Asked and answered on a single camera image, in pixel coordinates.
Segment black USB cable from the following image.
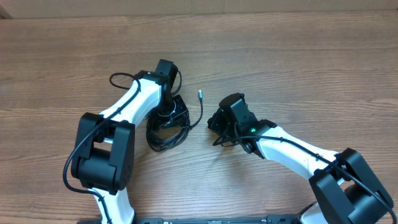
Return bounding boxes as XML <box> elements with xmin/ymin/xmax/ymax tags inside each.
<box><xmin>145</xmin><ymin>89</ymin><xmax>204</xmax><ymax>153</ymax></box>

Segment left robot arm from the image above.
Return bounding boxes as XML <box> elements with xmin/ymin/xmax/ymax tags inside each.
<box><xmin>64</xmin><ymin>59</ymin><xmax>190</xmax><ymax>223</ymax></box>

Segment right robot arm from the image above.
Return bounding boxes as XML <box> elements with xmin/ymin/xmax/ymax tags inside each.
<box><xmin>208</xmin><ymin>93</ymin><xmax>397</xmax><ymax>224</ymax></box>

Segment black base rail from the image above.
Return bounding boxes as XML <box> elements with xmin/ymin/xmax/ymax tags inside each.
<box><xmin>77</xmin><ymin>214</ymin><xmax>299</xmax><ymax>224</ymax></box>

